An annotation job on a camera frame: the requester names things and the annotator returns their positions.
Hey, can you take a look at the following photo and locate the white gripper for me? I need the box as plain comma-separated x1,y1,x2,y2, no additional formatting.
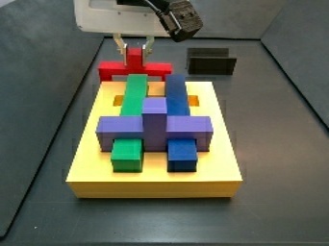
73,0,168,65

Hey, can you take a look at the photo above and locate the red cross-shaped block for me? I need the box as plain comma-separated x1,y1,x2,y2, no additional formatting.
97,48,172,81

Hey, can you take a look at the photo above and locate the yellow base board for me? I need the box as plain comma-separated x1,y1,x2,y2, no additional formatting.
65,82,243,198

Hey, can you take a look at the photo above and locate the black slotted holder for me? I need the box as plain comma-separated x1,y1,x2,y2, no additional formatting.
186,48,236,75

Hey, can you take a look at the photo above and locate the purple cross-shaped block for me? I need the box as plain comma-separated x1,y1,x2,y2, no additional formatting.
95,97,214,152

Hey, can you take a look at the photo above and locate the green long block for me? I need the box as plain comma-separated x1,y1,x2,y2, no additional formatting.
111,74,148,173

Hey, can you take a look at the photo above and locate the blue long block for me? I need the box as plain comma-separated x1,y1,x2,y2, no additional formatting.
164,75,198,172

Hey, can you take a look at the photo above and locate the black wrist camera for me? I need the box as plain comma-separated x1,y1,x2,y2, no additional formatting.
115,0,203,42

